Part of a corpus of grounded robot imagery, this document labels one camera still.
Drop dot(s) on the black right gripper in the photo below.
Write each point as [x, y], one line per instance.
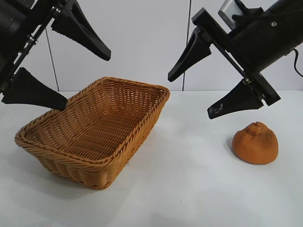
[255, 47]

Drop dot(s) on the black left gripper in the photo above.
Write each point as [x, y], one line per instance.
[28, 40]

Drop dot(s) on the brown woven wicker basket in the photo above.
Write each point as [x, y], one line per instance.
[94, 132]

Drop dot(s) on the orange fruit with knobby stem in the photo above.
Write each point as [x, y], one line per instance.
[255, 146]

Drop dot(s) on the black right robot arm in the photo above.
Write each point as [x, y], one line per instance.
[296, 19]

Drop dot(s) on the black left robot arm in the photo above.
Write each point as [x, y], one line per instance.
[6, 8]

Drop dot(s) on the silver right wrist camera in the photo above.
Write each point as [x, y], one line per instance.
[226, 11]

